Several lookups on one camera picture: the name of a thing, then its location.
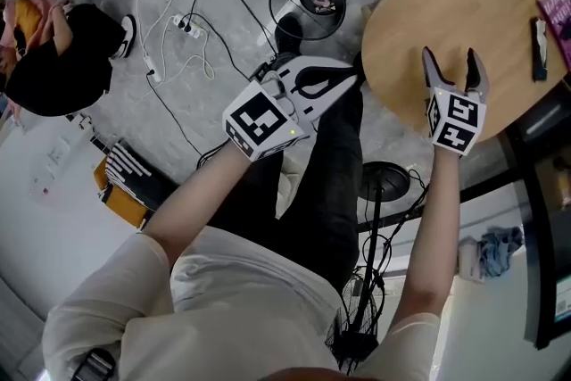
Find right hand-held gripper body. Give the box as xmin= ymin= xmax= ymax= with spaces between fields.
xmin=425 ymin=80 xmax=488 ymax=158

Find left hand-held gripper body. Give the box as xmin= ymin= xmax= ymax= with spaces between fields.
xmin=221 ymin=70 xmax=311 ymax=162

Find black pen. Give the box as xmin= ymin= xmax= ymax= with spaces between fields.
xmin=529 ymin=16 xmax=550 ymax=83

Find person's right forearm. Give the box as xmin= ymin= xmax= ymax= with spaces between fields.
xmin=391 ymin=146 xmax=463 ymax=327

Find person's left forearm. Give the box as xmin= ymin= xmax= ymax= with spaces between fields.
xmin=142 ymin=142 xmax=252 ymax=269

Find person's black shoe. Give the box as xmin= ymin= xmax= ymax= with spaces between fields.
xmin=273 ymin=12 xmax=305 ymax=55

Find person's black trousers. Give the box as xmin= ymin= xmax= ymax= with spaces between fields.
xmin=208 ymin=53 xmax=365 ymax=296

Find black standing fan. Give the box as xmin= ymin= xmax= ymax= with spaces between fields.
xmin=324 ymin=160 xmax=411 ymax=375

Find purple book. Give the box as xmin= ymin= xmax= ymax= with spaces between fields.
xmin=535 ymin=0 xmax=571 ymax=73

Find white power strip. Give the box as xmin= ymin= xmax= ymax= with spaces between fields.
xmin=170 ymin=12 xmax=209 ymax=40

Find black white striped box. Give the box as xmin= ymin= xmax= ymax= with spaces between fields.
xmin=105 ymin=139 xmax=180 ymax=211

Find blue cloth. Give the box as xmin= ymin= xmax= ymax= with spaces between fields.
xmin=478 ymin=226 xmax=525 ymax=278

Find white cloth roll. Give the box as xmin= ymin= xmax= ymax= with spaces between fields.
xmin=457 ymin=236 xmax=486 ymax=283

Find yellow box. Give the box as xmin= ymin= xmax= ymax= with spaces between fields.
xmin=92 ymin=158 xmax=155 ymax=231

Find person's white shirt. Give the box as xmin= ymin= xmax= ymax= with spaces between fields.
xmin=42 ymin=225 xmax=442 ymax=381

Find white wall socket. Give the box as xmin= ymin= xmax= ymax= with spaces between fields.
xmin=46 ymin=137 xmax=71 ymax=167

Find black grey shoulder strap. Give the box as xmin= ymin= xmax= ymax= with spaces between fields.
xmin=65 ymin=347 xmax=118 ymax=381

